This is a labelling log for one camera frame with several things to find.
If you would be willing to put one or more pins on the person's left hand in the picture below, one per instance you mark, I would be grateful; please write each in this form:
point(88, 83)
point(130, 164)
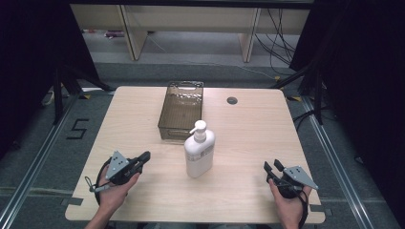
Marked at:
point(114, 195)

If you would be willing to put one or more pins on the transparent brown plastic bin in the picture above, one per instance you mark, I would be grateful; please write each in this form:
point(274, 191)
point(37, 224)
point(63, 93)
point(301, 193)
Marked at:
point(181, 109)

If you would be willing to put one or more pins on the white pump bottle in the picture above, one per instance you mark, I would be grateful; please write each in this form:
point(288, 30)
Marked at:
point(199, 156)

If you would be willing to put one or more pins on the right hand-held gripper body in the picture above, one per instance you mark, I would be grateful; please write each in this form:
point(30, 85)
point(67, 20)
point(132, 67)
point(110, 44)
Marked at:
point(297, 176)

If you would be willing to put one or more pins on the metal floor rail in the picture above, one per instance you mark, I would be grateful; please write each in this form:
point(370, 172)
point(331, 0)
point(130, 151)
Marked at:
point(35, 159)
point(337, 159)

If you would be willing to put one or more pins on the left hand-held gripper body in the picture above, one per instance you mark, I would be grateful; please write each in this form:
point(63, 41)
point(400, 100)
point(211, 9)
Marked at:
point(117, 165)

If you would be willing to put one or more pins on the person's right hand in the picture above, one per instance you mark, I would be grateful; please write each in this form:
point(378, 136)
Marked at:
point(288, 206)

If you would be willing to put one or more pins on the dark curtain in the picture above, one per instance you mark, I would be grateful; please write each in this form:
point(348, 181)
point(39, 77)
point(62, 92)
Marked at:
point(28, 63)
point(363, 79)

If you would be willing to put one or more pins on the black metal stand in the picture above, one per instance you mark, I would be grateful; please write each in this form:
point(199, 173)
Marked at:
point(316, 95)
point(59, 95)

